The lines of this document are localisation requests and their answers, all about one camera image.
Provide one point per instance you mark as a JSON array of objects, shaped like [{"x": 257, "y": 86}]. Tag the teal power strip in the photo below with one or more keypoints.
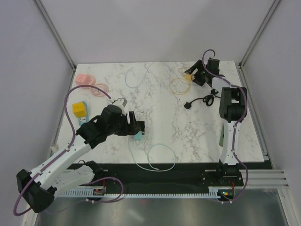
[{"x": 84, "y": 120}]

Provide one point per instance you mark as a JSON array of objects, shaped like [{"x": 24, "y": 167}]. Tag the pink cube power socket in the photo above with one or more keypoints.
[{"x": 85, "y": 79}]

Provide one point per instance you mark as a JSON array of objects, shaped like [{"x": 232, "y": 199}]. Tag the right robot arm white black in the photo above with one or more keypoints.
[{"x": 232, "y": 108}]

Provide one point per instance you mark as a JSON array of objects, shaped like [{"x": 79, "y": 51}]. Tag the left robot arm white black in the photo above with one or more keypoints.
[{"x": 41, "y": 185}]

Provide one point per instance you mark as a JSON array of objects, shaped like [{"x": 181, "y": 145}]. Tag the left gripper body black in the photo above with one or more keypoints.
[{"x": 124, "y": 128}]

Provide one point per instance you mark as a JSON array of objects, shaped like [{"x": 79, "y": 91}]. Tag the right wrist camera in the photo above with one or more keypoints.
[{"x": 213, "y": 66}]

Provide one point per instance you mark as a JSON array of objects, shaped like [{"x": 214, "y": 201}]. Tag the yellow cube power socket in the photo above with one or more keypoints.
[{"x": 78, "y": 109}]

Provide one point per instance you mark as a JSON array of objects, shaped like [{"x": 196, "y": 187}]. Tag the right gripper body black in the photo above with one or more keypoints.
[{"x": 200, "y": 75}]

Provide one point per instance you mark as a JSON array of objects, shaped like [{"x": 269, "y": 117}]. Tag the yellow charger plug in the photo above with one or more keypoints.
[{"x": 189, "y": 77}]

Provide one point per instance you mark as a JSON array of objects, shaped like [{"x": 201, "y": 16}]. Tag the teal charger plug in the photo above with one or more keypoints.
[{"x": 138, "y": 136}]

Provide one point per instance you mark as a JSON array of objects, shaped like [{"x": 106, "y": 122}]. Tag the white slotted cable duct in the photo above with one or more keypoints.
[{"x": 100, "y": 192}]

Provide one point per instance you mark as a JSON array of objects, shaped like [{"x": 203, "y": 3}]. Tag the green power strip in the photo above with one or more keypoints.
[{"x": 221, "y": 140}]

